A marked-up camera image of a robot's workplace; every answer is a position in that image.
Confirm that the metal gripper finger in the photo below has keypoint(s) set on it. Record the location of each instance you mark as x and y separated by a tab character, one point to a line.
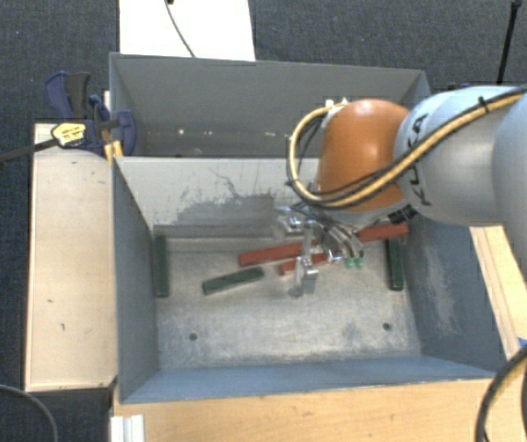
310	281
296	283

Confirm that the grey metal bin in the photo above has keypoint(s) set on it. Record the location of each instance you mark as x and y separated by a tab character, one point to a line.
291	329

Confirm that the dark green flat block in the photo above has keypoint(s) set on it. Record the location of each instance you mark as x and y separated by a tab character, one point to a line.
395	265
161	267
232	280

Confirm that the pale wood board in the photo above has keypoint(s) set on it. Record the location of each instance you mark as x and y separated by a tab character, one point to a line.
72	270

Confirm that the black cylinder on white bracket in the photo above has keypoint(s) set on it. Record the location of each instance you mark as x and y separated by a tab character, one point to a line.
401	216

